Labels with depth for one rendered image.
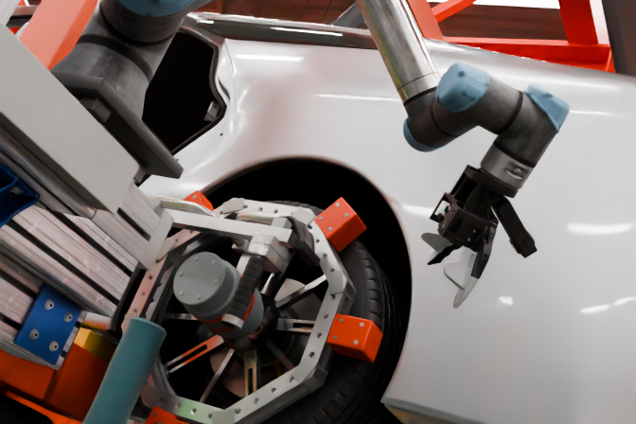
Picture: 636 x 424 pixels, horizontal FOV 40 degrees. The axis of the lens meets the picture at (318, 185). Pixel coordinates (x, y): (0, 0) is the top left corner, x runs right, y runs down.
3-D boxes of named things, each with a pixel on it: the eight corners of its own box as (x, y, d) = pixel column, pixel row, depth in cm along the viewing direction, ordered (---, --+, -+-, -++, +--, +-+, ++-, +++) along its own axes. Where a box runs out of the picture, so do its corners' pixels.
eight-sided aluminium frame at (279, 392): (298, 458, 180) (379, 230, 201) (285, 450, 175) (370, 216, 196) (106, 397, 207) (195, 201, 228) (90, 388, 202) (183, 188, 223)
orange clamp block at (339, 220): (338, 253, 204) (367, 229, 204) (326, 238, 198) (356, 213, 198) (323, 235, 208) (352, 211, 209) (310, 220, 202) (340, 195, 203)
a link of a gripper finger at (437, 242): (406, 238, 148) (438, 215, 141) (434, 252, 150) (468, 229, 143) (405, 255, 146) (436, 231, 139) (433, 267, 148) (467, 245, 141)
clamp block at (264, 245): (284, 274, 182) (292, 253, 184) (266, 256, 175) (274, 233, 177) (264, 271, 184) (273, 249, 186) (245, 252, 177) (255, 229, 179)
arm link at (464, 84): (416, 117, 134) (475, 149, 137) (453, 93, 124) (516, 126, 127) (430, 76, 137) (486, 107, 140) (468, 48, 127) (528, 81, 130)
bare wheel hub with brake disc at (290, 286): (335, 386, 204) (324, 268, 222) (323, 376, 198) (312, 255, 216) (215, 415, 212) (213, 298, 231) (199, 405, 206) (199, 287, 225)
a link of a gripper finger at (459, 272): (429, 296, 133) (444, 241, 136) (460, 310, 134) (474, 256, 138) (440, 294, 130) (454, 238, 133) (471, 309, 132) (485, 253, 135)
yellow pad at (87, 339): (113, 366, 233) (121, 348, 235) (82, 347, 222) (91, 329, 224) (76, 355, 240) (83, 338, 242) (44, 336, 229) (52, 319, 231)
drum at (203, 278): (255, 348, 198) (276, 293, 204) (210, 312, 182) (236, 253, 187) (205, 336, 205) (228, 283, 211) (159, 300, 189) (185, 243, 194)
